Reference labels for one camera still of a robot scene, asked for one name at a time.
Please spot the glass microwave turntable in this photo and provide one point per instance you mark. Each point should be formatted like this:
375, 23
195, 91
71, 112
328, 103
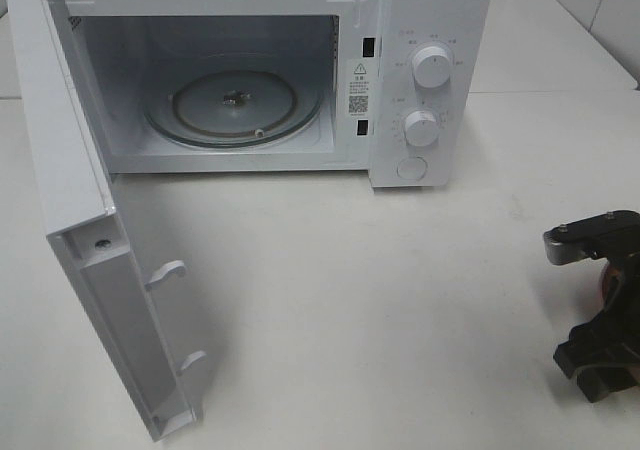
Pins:
230, 102

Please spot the upper white power knob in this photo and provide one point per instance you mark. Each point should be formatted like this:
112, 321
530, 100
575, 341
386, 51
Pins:
431, 65

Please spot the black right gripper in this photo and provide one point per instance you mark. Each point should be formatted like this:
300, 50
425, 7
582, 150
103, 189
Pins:
602, 356

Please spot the white warning label sticker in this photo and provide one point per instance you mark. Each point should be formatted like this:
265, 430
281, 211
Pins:
358, 87

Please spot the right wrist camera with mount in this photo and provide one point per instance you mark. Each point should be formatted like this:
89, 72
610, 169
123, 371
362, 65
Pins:
580, 235

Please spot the round white door button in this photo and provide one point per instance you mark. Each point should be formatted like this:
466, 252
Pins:
412, 168

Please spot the pink round plate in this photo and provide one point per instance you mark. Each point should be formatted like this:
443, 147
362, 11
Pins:
609, 283

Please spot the white microwave oven body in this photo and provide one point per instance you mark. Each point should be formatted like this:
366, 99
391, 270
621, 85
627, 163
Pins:
121, 40

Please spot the white microwave door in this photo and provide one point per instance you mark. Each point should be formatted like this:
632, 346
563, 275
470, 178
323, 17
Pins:
82, 222

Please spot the white timer knob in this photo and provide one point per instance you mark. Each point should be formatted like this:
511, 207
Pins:
421, 128

